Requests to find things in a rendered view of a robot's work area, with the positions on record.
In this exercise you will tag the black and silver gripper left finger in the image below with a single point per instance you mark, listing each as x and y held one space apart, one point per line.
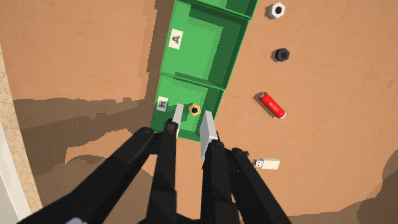
95 197

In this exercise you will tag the dark grey hex nut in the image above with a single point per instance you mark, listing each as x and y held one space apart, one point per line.
282 54

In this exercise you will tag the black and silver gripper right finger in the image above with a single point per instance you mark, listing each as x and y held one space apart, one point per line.
254 200

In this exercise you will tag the green three-compartment bin rack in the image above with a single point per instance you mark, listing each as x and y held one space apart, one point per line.
201 50

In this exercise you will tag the white hex nut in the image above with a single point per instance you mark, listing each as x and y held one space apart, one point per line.
277 10

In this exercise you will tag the red battery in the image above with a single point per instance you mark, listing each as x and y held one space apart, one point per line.
272 105

